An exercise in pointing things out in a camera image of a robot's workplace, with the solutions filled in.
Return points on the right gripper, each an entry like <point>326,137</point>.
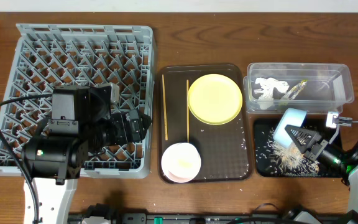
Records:
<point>311,144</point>

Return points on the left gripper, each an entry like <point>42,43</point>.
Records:
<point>134,134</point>

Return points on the rice waste pile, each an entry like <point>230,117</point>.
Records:
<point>273,160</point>

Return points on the wooden chopstick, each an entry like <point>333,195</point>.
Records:
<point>164,108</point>
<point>187,114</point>

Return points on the green snack wrapper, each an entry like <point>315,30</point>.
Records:
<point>294,92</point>

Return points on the white napkin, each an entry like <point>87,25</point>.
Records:
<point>265,88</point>

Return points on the pink bowl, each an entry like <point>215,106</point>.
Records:
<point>181,162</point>

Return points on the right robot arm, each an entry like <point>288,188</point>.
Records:
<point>345,163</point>

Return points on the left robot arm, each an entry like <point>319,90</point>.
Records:
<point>81,124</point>

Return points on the black waste tray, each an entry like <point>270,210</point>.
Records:
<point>265,124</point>

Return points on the clear plastic bin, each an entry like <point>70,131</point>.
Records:
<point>329,86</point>

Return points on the dark brown serving tray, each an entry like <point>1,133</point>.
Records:
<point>224,150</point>

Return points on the yellow round plate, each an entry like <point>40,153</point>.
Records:
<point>214,99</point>

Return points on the grey plastic dish rack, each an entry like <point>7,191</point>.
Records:
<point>52,55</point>

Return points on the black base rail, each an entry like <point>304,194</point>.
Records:
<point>101,213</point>

